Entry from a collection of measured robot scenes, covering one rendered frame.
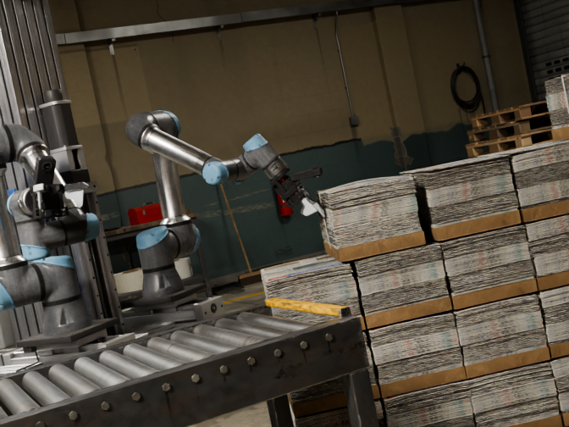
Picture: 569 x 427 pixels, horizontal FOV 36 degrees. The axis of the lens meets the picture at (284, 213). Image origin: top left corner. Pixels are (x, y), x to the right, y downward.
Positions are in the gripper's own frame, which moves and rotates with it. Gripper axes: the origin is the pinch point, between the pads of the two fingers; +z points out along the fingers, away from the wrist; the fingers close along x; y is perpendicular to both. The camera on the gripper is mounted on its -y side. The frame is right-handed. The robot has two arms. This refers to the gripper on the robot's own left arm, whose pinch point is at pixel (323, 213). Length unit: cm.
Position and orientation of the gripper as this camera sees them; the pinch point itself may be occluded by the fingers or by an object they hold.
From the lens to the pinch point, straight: 296.2
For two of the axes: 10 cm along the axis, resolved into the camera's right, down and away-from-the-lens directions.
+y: -7.5, 6.6, -0.3
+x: 0.8, 0.4, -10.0
